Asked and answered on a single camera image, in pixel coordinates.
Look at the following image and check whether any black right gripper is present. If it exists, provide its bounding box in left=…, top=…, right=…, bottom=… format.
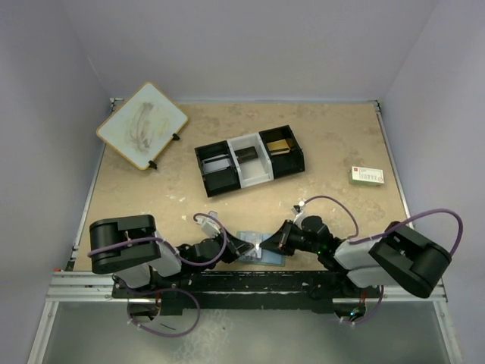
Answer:
left=259, top=219, right=321, bottom=256

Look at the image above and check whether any card with magnetic stripe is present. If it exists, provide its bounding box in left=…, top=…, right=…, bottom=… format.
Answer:
left=238, top=233, right=264, bottom=261

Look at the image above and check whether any green leather card holder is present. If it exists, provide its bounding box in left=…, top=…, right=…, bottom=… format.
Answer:
left=236, top=231, right=285, bottom=267

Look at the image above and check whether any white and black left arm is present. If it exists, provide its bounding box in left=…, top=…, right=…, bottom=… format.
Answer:
left=87, top=212, right=255, bottom=297

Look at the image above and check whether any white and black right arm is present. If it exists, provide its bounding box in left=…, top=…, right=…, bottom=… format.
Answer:
left=260, top=215, right=452, bottom=298

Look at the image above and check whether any silver VIP card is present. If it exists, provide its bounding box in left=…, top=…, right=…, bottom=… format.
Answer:
left=202, top=158, right=231, bottom=174

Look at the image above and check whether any black card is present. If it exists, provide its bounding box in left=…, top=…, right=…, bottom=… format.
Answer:
left=234, top=146, right=258, bottom=164

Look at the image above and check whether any gold card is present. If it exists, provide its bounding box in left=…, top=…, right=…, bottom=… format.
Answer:
left=266, top=139, right=295, bottom=156

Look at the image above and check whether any white card box red logo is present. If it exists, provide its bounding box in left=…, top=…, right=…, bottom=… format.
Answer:
left=349, top=166, right=384, bottom=187

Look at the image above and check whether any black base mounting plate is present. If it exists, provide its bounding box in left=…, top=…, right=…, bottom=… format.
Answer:
left=112, top=271, right=380, bottom=315

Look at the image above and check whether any white middle bin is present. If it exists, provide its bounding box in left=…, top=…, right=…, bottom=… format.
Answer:
left=227, top=133, right=274, bottom=189

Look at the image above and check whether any black bin right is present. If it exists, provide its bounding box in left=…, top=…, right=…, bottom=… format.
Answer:
left=259, top=125, right=305, bottom=179

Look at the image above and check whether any black bin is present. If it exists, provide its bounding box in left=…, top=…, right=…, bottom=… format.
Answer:
left=195, top=140, right=241, bottom=197
left=259, top=125, right=305, bottom=179

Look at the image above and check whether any black bin left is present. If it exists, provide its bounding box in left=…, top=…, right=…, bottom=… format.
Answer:
left=195, top=140, right=241, bottom=197

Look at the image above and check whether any yellow rimmed whiteboard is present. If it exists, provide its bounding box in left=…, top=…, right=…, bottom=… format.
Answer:
left=96, top=82, right=189, bottom=171

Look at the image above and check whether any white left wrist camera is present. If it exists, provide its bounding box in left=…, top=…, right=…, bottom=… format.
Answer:
left=192, top=211, right=222, bottom=239

